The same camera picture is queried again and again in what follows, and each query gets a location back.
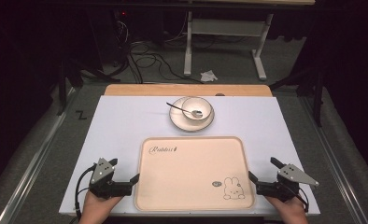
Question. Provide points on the cream bowl with dark rim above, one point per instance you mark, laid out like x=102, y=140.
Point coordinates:
x=200, y=104

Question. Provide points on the cream round plate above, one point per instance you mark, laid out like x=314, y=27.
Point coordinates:
x=190, y=126

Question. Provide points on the person's right hand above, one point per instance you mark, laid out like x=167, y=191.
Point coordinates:
x=289, y=210

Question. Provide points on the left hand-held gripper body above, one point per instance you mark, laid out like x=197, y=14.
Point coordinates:
x=108, y=188

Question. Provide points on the white table sheet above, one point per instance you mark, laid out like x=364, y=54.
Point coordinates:
x=120, y=124

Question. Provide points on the crumpled white paper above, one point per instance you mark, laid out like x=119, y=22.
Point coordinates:
x=208, y=76

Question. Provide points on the metal spoon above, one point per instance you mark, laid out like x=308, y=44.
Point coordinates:
x=197, y=113

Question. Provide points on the aluminium floor rail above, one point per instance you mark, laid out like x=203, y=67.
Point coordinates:
x=32, y=174
x=334, y=161

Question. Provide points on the beige tray with rabbit print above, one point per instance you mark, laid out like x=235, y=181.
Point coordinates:
x=191, y=177

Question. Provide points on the white metal desk frame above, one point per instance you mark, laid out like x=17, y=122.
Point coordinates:
x=187, y=56

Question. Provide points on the wooden table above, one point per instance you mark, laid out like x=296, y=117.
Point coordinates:
x=172, y=90

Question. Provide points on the person's left hand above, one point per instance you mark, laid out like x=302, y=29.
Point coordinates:
x=96, y=208

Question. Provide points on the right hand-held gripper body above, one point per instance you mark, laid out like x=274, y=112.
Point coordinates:
x=277, y=189

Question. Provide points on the black metal stand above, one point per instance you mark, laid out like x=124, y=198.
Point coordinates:
x=318, y=99
x=62, y=90

